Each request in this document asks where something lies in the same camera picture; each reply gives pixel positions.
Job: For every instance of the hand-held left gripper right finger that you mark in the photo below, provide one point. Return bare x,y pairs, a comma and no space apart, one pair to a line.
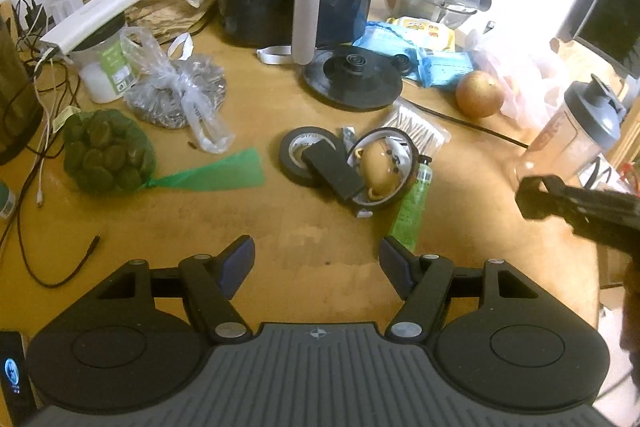
397,267

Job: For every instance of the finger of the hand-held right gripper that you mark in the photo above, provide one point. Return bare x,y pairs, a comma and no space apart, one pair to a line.
540,199

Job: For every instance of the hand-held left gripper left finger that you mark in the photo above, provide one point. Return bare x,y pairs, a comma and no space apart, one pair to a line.
239,264

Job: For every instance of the green tube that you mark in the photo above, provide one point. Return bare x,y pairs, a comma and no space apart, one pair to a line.
410,212

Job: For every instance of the yellow white bear case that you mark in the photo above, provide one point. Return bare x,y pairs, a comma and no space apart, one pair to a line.
377,169

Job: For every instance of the black tape roll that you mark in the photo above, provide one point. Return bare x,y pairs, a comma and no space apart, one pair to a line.
292,167

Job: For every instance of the black rectangular block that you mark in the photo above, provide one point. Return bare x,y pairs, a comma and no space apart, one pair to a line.
332,174

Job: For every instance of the clear shaker bottle grey lid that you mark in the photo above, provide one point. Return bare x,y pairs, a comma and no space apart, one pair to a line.
565,142

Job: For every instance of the clear plastic bag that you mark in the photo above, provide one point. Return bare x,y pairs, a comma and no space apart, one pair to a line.
530,82

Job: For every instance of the orange round fruit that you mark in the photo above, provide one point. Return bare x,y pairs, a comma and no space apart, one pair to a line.
479,94

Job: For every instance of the silver sachet stick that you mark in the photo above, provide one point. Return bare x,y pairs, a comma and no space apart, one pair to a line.
348,138

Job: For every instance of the bag of cotton swabs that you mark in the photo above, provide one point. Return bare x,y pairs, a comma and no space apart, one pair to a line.
415,129

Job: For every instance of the blue wipes packet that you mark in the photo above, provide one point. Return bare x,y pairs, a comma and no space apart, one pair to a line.
382,38
445,67

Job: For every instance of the green net bag of fruit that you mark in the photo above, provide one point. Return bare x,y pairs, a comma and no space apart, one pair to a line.
105,152

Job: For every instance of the plastic bag of seeds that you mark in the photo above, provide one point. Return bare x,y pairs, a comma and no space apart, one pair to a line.
175,92

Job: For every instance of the black kettle base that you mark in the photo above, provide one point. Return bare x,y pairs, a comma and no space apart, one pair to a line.
350,82

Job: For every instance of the small black knob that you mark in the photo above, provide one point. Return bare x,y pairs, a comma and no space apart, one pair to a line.
404,64

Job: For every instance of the yellow packet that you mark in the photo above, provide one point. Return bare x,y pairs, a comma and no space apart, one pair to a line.
425,32

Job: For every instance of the black monitor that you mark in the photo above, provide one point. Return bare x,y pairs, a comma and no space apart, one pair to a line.
605,7

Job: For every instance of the white ribbon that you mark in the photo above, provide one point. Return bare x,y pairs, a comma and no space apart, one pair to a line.
182,44

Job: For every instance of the clear plastic jar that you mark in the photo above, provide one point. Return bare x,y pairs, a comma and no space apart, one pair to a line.
107,67

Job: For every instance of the black smartphone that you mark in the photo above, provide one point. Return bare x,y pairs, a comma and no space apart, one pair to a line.
12,372

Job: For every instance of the white power strip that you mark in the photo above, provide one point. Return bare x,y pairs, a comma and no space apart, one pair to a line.
95,14

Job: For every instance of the white charger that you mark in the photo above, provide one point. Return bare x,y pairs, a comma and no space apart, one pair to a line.
65,2

